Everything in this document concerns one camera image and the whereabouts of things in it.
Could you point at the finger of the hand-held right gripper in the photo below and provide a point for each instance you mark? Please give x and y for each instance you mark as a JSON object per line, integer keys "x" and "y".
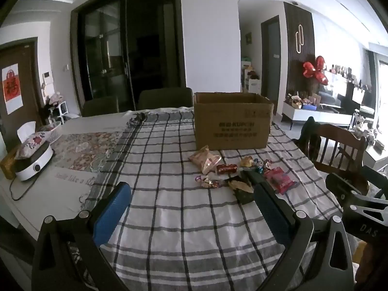
{"x": 341, "y": 185}
{"x": 374, "y": 175}

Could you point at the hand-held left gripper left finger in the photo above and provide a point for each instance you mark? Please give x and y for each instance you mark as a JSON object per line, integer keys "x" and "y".
{"x": 111, "y": 213}

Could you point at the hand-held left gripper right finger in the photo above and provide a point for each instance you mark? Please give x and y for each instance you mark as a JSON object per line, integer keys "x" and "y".
{"x": 270, "y": 210}

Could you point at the pink snack packet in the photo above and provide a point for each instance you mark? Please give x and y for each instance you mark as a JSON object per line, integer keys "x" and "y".
{"x": 280, "y": 181}

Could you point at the teal candy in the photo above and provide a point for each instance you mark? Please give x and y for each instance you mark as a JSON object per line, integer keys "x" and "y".
{"x": 258, "y": 168}

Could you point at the silver candy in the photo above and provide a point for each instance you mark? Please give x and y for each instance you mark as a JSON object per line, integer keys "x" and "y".
{"x": 267, "y": 163}

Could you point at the gold candy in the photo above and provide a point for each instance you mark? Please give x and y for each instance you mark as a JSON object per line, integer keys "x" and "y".
{"x": 247, "y": 161}

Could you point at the red candy bar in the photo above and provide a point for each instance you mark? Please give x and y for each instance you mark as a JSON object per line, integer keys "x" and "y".
{"x": 226, "y": 168}

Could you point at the purple candy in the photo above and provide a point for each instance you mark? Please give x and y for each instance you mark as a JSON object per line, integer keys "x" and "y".
{"x": 198, "y": 178}

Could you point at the pink tan snack bag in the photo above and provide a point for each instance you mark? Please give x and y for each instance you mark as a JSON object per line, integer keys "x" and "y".
{"x": 205, "y": 159}

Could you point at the brown cardboard box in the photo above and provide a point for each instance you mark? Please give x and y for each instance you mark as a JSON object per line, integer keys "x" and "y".
{"x": 232, "y": 121}

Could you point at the low coffee table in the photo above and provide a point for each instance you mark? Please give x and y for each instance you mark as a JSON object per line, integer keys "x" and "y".
{"x": 376, "y": 151}

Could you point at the brown wooden chair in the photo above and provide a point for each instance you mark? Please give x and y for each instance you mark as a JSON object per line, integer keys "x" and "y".
{"x": 342, "y": 136}

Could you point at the dark cloth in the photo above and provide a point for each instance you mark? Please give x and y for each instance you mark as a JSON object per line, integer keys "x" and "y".
{"x": 306, "y": 132}

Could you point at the grey plaid tablecloth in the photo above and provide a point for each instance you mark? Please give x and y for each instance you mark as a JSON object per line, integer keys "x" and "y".
{"x": 182, "y": 218}

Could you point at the white media cabinet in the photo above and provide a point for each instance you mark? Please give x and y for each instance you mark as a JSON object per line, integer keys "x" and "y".
{"x": 312, "y": 115}

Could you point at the blue box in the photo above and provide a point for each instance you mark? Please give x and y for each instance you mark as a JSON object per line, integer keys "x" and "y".
{"x": 309, "y": 107}

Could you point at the television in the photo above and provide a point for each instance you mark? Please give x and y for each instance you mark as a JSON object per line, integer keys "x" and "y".
{"x": 335, "y": 97}

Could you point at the white electric cooker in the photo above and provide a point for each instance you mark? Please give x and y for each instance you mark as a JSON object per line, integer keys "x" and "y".
{"x": 35, "y": 165}

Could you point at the white plastic basket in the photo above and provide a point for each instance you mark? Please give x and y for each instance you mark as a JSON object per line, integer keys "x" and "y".
{"x": 52, "y": 132}

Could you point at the floral tissue box cover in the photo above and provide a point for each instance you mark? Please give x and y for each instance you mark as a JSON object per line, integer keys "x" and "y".
{"x": 31, "y": 144}

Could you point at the dark upholstered chair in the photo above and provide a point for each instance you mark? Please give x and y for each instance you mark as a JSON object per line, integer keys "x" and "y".
{"x": 165, "y": 98}
{"x": 101, "y": 106}

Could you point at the brown small box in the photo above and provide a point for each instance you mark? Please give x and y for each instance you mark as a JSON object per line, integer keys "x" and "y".
{"x": 7, "y": 166}

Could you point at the white small shelf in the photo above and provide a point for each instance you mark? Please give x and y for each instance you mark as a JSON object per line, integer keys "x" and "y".
{"x": 63, "y": 109}

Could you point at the red foil balloons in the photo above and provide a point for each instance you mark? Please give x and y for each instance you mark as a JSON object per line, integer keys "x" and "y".
{"x": 312, "y": 69}

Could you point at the pink flower bouquet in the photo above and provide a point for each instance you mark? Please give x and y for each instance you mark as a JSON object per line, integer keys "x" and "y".
{"x": 54, "y": 98}

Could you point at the white hallway shelf unit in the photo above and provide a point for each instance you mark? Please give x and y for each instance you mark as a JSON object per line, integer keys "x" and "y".
{"x": 252, "y": 81}

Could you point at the dark interior door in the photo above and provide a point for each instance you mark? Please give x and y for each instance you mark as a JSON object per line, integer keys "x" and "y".
{"x": 270, "y": 63}

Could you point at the brown entrance door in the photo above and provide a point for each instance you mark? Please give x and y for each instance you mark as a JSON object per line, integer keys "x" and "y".
{"x": 25, "y": 97}

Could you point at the red and white door poster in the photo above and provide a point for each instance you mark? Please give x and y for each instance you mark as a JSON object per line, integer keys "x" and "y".
{"x": 12, "y": 89}

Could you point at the dark glass sliding doors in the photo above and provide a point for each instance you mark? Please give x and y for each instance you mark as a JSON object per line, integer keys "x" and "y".
{"x": 127, "y": 45}

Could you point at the dark slatted wall panel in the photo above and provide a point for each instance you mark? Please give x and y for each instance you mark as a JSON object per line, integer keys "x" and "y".
{"x": 298, "y": 75}

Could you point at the white wall intercom panel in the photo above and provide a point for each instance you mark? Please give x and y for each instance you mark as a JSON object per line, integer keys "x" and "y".
{"x": 47, "y": 78}

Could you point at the looped white wall lamp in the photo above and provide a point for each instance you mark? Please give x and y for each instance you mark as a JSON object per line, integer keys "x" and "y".
{"x": 299, "y": 38}

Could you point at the small wall picture frame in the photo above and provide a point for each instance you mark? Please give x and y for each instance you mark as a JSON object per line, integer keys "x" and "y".
{"x": 249, "y": 38}

